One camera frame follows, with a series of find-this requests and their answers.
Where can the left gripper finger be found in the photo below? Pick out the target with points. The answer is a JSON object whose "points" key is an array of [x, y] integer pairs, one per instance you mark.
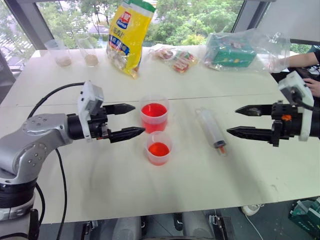
{"points": [[120, 108], [127, 133]]}

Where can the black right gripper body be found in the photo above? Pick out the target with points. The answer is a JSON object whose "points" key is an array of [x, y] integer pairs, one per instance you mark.
{"points": [[287, 125]]}

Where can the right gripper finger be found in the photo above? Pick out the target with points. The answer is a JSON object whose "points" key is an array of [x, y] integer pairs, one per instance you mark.
{"points": [[250, 133], [260, 110]]}

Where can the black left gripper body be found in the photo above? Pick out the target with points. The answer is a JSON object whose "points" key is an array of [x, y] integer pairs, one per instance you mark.
{"points": [[96, 127]]}

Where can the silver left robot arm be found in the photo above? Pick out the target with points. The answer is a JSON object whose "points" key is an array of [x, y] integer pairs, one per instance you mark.
{"points": [[27, 140]]}

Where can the person's bare forearm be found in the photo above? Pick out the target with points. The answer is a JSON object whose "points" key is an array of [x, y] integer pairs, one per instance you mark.
{"points": [[303, 59]]}

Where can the large cup red liquid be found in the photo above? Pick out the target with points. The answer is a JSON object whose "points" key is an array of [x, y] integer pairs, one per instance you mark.
{"points": [[153, 117]]}

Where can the small cup red liquid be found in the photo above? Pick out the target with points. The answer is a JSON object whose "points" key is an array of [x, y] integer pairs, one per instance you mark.
{"points": [[158, 152]]}

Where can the clear plastic syringe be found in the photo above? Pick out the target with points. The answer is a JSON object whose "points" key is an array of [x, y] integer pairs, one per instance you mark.
{"points": [[211, 127]]}

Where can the clear cup with beige grains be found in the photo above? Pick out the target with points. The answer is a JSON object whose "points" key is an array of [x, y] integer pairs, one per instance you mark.
{"points": [[90, 58], [62, 58]]}

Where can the person's bare hand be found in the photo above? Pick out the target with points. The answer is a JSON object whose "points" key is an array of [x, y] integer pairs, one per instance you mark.
{"points": [[314, 86]]}

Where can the person's gloved hand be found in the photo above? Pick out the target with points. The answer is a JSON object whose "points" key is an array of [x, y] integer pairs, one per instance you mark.
{"points": [[277, 64]]}

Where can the green cardboard box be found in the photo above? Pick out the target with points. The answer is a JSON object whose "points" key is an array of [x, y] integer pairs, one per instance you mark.
{"points": [[232, 53]]}

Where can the clear plastic bag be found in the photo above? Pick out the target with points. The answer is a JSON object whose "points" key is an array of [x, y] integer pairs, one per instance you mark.
{"points": [[270, 42]]}

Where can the yellow snack bag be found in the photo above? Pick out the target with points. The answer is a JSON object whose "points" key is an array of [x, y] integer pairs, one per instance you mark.
{"points": [[125, 37]]}

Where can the red green snack packet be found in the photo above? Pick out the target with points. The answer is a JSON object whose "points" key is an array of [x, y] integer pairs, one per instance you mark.
{"points": [[183, 62]]}

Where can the green crate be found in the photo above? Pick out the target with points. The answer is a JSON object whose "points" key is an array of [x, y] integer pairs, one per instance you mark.
{"points": [[306, 217]]}

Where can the grey rounded shape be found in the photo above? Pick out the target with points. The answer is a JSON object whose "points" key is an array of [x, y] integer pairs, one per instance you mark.
{"points": [[196, 226]]}

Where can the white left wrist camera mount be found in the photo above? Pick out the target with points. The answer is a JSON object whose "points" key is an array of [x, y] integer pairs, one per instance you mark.
{"points": [[86, 100]]}

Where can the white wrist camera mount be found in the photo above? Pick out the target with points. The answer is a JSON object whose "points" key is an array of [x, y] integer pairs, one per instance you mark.
{"points": [[86, 100], [295, 86]]}

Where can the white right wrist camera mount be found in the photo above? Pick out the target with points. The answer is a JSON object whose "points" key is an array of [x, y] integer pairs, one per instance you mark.
{"points": [[295, 86]]}

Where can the grey window frame pillar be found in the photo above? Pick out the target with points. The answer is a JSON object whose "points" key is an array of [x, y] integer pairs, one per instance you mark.
{"points": [[250, 15], [27, 22]]}

